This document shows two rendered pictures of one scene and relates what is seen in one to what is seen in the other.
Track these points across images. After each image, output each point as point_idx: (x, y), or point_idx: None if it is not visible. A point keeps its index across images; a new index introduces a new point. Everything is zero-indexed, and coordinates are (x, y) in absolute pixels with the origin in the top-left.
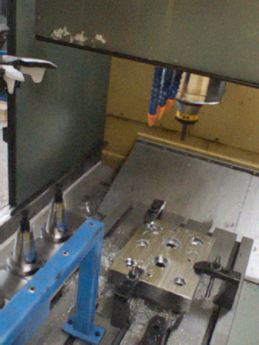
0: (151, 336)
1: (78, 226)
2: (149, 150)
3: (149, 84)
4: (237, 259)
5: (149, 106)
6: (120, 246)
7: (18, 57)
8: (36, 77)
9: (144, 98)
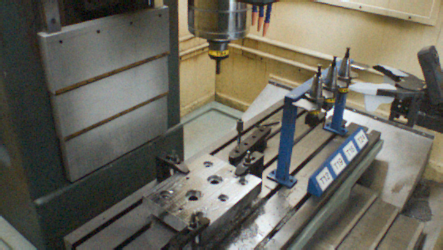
0: (243, 147)
1: (301, 100)
2: None
3: None
4: (113, 215)
5: (270, 17)
6: (232, 246)
7: (402, 91)
8: (372, 105)
9: None
